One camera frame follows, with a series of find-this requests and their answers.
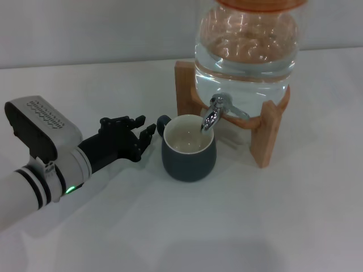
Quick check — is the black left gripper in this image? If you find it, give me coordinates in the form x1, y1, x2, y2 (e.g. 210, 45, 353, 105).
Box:
77, 114, 157, 174

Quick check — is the glass water dispenser jar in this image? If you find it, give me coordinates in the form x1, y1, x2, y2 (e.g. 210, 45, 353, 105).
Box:
193, 5, 301, 107

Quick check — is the orange dispenser lid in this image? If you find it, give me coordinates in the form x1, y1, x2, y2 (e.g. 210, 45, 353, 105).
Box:
216, 0, 308, 12

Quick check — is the wooden dispenser stand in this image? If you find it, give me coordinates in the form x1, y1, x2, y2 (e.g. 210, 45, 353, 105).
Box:
174, 60, 292, 169

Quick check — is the chrome faucet tap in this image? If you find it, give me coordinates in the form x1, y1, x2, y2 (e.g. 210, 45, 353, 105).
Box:
200, 93, 251, 135

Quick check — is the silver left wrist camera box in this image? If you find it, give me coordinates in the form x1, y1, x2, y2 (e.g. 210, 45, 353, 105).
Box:
4, 96, 83, 165

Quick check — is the black ceramic cup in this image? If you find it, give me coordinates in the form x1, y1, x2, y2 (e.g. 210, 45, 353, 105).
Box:
157, 114, 217, 183

